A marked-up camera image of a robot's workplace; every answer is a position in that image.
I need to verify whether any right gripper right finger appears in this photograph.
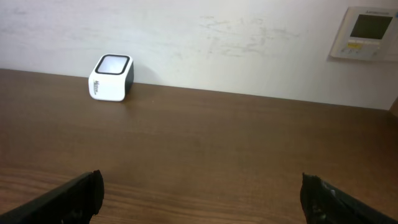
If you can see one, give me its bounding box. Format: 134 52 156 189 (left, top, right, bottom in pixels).
300 173 397 224

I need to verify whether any beige wall control panel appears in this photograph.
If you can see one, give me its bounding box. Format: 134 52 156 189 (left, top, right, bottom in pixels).
330 6 397 62

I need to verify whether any white barcode scanner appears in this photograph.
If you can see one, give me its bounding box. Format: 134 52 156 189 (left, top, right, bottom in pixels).
88 54 134 101

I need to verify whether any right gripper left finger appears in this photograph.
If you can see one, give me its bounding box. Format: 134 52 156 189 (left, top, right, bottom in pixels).
1 170 104 223

